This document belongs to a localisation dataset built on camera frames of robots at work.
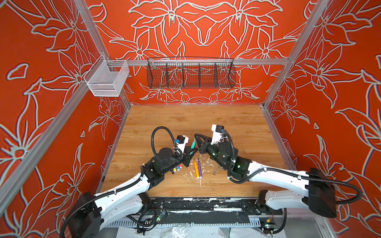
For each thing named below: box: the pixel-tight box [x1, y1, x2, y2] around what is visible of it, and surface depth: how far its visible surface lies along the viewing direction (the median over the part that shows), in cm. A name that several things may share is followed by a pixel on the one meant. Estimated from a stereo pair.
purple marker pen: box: [197, 157, 203, 179], surface depth 87 cm
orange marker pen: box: [193, 158, 200, 179], surface depth 87 cm
